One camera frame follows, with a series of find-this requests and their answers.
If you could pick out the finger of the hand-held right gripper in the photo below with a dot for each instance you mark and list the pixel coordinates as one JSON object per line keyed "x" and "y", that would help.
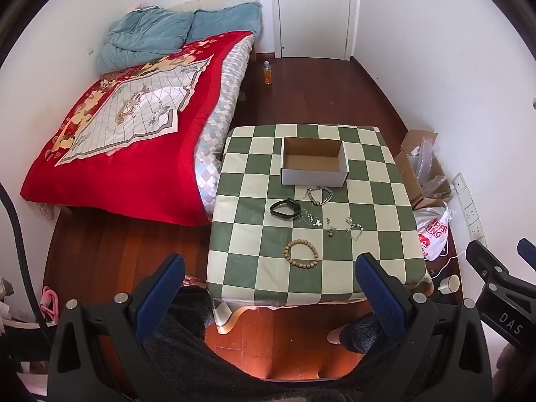
{"x": 527, "y": 252}
{"x": 488, "y": 259}

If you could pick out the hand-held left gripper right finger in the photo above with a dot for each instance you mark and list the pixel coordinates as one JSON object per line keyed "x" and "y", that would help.
{"x": 379, "y": 294}

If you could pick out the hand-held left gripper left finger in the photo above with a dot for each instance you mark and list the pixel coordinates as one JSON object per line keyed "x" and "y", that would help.
{"x": 161, "y": 289}

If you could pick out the small silver pendant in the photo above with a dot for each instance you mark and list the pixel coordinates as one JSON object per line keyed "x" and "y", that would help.
{"x": 331, "y": 231}

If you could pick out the black wristband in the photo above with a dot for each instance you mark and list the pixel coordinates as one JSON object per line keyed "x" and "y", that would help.
{"x": 278, "y": 211}

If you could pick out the person's right forearm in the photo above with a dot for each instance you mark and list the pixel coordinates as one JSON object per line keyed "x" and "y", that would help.
{"x": 508, "y": 364}

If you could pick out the white cup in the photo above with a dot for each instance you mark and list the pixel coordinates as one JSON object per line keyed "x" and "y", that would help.
{"x": 449, "y": 284}

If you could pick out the white power strip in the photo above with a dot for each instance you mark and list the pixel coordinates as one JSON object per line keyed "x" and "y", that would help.
{"x": 471, "y": 209}

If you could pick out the person's left leg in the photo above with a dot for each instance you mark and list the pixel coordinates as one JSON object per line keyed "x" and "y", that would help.
{"x": 188, "y": 343}

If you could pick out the white red-print plastic bag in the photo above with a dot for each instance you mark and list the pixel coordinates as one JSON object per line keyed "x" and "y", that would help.
{"x": 433, "y": 230}

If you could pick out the clear plastic packaging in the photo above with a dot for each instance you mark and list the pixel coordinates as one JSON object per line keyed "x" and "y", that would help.
{"x": 429, "y": 167}

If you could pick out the pink slippers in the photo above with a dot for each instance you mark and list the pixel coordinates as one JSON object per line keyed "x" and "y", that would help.
{"x": 49, "y": 303}

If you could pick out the green checkered tablecloth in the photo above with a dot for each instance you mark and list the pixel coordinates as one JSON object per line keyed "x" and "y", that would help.
{"x": 259, "y": 234}

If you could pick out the bed with red blanket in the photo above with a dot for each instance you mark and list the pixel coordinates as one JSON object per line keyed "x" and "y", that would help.
{"x": 167, "y": 176}

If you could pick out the brown cardboard box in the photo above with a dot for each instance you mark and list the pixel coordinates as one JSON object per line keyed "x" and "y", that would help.
{"x": 408, "y": 176}

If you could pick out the patterned bed mattress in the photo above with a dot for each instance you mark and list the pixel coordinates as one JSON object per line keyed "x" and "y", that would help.
{"x": 217, "y": 125}

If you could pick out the orange liquid bottle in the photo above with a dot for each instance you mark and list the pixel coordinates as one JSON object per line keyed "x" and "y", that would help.
{"x": 266, "y": 74}

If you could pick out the blue quilt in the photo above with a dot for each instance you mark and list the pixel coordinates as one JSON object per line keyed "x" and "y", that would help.
{"x": 142, "y": 37}

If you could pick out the blue pillow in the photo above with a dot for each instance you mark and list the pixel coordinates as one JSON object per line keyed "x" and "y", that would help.
{"x": 226, "y": 21}

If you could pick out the white door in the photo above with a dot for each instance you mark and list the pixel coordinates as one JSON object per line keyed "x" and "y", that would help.
{"x": 314, "y": 12}

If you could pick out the cream headboard pad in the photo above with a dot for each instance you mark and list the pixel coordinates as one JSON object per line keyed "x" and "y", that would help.
{"x": 209, "y": 2}

